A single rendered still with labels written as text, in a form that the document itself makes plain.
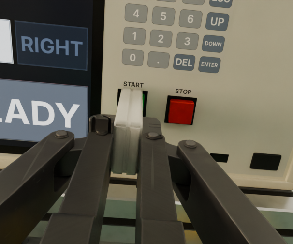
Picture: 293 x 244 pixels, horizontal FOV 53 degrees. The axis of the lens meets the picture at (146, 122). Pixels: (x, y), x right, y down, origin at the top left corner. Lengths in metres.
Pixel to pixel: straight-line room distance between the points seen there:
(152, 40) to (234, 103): 0.08
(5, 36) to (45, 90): 0.05
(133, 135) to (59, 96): 0.09
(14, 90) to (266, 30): 0.19
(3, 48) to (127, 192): 0.14
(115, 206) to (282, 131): 0.15
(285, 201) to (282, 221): 0.02
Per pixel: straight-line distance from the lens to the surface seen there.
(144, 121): 0.18
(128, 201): 0.23
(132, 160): 0.16
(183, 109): 0.22
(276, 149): 0.27
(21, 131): 0.25
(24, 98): 0.24
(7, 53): 0.24
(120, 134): 0.15
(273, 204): 0.27
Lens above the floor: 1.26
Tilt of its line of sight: 23 degrees down
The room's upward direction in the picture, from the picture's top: 6 degrees clockwise
